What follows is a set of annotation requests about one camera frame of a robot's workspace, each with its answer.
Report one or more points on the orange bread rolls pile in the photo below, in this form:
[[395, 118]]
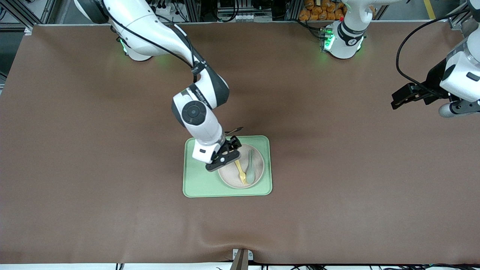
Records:
[[318, 9]]

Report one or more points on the light green rectangular tray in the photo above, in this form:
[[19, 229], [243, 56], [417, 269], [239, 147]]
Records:
[[198, 183]]

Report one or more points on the white connector strip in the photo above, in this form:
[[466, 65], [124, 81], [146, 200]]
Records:
[[234, 17]]

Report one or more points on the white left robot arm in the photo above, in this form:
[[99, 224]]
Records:
[[348, 37]]

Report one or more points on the aluminium frame post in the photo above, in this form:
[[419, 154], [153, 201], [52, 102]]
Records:
[[192, 9], [292, 9]]

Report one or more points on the yellow plastic fork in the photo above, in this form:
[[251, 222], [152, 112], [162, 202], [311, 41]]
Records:
[[239, 167]]

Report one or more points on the pale green plastic spoon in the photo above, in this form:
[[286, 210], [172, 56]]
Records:
[[250, 173]]

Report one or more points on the brown table mat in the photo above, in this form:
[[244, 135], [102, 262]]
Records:
[[112, 168]]

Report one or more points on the beige round plate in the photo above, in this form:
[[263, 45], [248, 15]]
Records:
[[229, 178]]

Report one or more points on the aluminium frame rail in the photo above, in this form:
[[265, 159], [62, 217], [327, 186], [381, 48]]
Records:
[[37, 13], [459, 20]]

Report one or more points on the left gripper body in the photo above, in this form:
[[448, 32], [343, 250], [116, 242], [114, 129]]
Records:
[[436, 79]]

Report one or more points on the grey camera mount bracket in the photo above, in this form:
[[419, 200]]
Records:
[[242, 257]]

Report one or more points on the white power strip with plugs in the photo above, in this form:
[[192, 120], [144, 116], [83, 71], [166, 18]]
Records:
[[167, 10]]

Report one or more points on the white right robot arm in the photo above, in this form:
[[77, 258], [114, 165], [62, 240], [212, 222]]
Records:
[[150, 26]]

